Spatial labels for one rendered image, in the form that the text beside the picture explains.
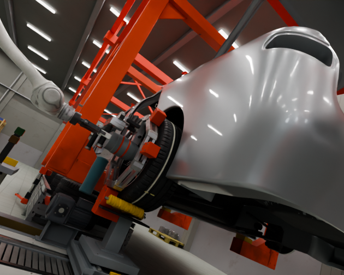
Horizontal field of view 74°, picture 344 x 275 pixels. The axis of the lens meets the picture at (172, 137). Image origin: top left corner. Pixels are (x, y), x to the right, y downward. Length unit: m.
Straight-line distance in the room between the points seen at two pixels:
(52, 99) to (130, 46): 1.32
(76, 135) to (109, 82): 0.55
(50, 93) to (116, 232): 0.93
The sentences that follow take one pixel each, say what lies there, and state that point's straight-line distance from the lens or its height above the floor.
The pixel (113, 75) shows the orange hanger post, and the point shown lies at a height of 1.46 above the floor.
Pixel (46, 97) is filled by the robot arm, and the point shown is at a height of 0.79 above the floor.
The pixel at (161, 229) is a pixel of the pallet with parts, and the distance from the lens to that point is 7.62.
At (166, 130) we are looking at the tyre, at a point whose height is 1.02.
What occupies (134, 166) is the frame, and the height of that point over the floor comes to 0.73.
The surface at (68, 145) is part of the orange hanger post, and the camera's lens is 1.97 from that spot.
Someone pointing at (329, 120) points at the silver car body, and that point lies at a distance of 1.11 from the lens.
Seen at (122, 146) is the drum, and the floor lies 0.84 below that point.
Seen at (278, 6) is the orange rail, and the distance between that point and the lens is 3.36.
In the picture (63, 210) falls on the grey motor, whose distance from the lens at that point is 1.79.
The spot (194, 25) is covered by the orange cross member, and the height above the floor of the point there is 2.61.
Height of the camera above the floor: 0.54
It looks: 19 degrees up
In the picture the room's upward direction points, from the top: 24 degrees clockwise
